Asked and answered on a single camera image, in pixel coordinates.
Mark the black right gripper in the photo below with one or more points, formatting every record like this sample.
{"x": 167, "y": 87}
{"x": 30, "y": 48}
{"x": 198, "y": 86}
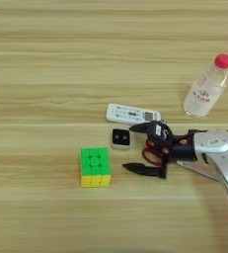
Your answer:
{"x": 183, "y": 150}

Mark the small black square device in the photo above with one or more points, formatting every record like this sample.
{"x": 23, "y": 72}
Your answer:
{"x": 121, "y": 137}

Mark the colourful puzzle cube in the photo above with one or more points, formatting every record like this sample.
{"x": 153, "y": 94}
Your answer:
{"x": 95, "y": 164}

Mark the clear bottle red cap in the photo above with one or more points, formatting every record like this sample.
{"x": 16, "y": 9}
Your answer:
{"x": 204, "y": 95}

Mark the white remote control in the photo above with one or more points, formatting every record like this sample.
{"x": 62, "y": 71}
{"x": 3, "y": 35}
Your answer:
{"x": 128, "y": 113}

